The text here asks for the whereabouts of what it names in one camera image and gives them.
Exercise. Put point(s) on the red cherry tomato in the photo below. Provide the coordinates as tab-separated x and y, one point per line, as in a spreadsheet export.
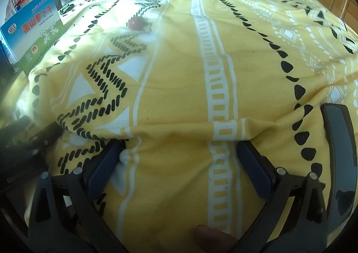
136	23

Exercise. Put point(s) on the person's right hand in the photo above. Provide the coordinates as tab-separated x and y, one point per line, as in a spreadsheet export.
212	240

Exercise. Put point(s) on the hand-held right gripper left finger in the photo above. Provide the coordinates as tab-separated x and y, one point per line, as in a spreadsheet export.
103	169

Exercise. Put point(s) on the blue and green carton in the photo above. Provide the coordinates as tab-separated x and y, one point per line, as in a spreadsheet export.
30	34

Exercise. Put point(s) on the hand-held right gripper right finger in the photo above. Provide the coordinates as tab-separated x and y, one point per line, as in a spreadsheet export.
257	169

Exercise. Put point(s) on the yellow patterned blanket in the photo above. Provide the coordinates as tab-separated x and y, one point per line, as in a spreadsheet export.
179	74

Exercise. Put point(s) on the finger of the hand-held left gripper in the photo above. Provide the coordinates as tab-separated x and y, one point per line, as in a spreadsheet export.
42	141

